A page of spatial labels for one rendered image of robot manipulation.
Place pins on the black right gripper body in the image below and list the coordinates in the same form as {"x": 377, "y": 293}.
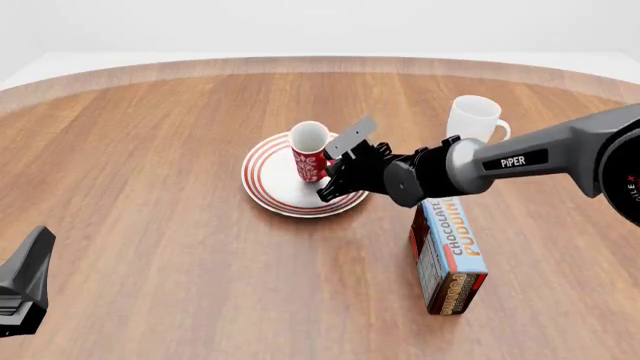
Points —
{"x": 362, "y": 172}

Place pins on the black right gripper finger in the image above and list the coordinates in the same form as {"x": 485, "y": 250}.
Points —
{"x": 333, "y": 155}
{"x": 331, "y": 192}

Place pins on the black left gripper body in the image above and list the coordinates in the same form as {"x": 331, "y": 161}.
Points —
{"x": 20, "y": 313}

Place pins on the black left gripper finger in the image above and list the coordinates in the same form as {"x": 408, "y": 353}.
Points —
{"x": 35, "y": 262}

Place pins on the red mug with white pattern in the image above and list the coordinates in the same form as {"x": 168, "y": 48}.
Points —
{"x": 306, "y": 165}

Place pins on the grey and black right robot arm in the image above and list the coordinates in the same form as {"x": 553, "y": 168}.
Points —
{"x": 525, "y": 161}

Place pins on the white plate with red rings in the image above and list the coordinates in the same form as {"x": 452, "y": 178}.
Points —
{"x": 280, "y": 187}

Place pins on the chocolate pudding box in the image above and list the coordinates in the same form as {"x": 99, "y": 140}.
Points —
{"x": 450, "y": 255}

